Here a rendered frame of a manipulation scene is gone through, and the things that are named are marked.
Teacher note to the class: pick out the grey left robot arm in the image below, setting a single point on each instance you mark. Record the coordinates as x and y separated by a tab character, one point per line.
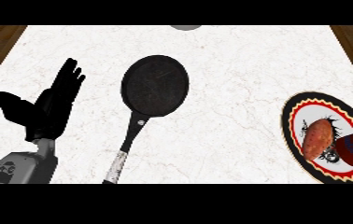
27	168

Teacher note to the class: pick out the grey round object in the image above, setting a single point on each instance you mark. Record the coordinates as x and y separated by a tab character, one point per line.
185	27

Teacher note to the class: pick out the black red white patterned plate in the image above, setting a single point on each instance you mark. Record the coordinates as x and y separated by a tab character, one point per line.
316	111

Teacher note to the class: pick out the brown sweet potato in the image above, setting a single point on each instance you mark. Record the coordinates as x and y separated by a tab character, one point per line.
316	139

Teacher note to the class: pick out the black frying pan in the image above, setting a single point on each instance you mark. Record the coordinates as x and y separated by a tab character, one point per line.
154	86

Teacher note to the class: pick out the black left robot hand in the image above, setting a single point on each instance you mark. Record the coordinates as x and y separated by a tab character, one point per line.
55	109

